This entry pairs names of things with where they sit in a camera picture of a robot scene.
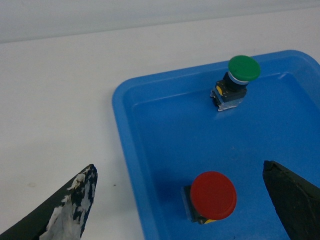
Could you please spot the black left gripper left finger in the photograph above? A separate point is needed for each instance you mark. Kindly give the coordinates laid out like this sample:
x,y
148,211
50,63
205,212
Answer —
x,y
63,215

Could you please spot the blue plastic tray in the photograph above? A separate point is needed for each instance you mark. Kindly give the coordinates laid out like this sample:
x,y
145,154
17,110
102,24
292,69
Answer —
x,y
171,132

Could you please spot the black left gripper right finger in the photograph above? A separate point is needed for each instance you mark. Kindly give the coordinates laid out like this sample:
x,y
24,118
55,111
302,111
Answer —
x,y
296,201

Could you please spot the green mushroom push button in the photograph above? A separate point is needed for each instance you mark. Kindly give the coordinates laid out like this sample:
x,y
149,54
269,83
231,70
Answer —
x,y
230,91

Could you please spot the red mushroom push button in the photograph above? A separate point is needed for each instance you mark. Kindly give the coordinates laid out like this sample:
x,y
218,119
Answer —
x,y
209,198

